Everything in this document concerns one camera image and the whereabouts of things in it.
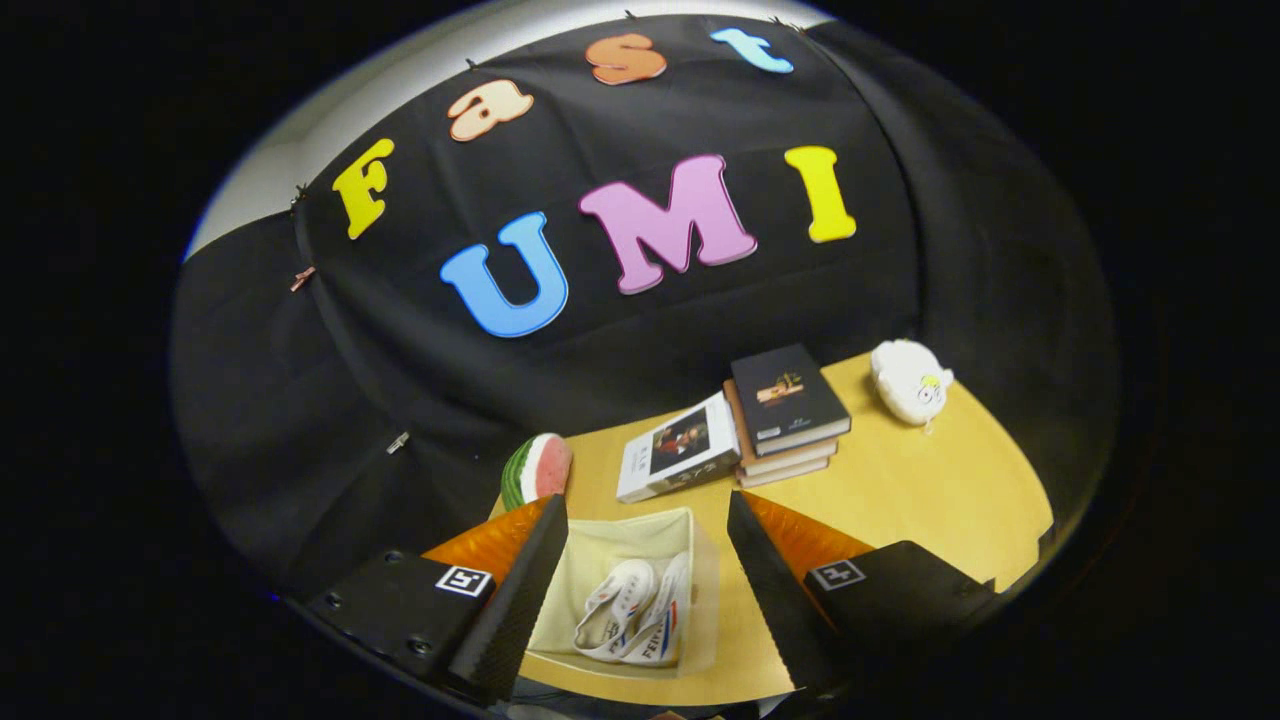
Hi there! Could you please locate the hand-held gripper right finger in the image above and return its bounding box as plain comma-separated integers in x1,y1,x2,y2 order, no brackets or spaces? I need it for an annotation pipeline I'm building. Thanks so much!
727,490,1001,696

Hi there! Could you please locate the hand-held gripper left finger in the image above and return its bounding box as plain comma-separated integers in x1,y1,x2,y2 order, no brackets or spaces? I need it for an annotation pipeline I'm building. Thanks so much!
305,494,569,706

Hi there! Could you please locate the white striped canvas shoe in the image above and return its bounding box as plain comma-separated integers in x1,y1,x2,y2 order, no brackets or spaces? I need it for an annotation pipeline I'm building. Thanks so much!
620,552,693,668
574,559,659,661

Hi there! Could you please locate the beige fabric storage box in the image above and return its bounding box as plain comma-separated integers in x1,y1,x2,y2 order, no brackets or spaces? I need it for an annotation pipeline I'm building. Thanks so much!
525,507,721,681

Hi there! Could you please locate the thin brown book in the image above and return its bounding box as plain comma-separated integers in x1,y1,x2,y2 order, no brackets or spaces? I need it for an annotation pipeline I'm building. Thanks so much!
736,455,831,489

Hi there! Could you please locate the brown covered book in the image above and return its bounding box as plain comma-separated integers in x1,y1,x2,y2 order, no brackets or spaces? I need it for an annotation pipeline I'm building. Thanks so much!
722,378,839,477

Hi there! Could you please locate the watermelon slice toy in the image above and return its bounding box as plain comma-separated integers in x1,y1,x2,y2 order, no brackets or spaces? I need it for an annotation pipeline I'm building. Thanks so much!
500,433,574,513

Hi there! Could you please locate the white book with portrait cover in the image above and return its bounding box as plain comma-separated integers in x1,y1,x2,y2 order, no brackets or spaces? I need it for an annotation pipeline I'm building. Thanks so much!
615,391,743,504

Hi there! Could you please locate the black hardcover book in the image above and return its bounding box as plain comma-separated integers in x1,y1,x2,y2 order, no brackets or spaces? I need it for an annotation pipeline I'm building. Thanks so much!
730,343,853,458

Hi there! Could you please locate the white plush toy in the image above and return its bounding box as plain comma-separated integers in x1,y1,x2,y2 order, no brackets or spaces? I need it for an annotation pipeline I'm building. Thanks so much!
869,339,955,428

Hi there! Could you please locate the black backdrop cloth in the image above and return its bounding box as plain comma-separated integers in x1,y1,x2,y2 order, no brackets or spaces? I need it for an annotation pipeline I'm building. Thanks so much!
170,10,1119,601

